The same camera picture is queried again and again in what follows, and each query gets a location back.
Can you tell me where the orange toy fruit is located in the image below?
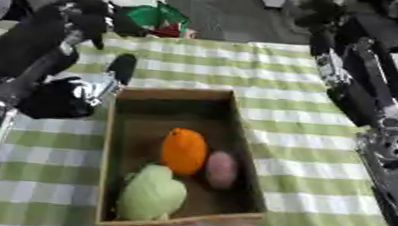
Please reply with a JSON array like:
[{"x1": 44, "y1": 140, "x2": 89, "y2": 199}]
[{"x1": 158, "y1": 125, "x2": 212, "y2": 178}]

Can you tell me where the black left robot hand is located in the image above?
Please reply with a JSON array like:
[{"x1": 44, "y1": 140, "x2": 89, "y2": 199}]
[{"x1": 0, "y1": 0, "x2": 144, "y2": 126}]

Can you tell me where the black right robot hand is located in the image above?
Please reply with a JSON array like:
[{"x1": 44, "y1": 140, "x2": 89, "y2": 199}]
[{"x1": 288, "y1": 0, "x2": 398, "y2": 131}]

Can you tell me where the green and red bag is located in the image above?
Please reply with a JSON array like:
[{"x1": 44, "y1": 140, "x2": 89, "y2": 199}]
[{"x1": 123, "y1": 0, "x2": 202, "y2": 41}]

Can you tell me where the pale green toy vegetable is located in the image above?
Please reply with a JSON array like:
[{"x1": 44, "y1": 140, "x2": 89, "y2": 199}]
[{"x1": 114, "y1": 161, "x2": 190, "y2": 225}]

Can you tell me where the tan cardboard box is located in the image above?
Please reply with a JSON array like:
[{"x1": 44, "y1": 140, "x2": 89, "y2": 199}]
[{"x1": 93, "y1": 80, "x2": 278, "y2": 226}]

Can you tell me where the pink toy potato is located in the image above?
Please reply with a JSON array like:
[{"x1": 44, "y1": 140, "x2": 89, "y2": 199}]
[{"x1": 202, "y1": 150, "x2": 242, "y2": 192}]

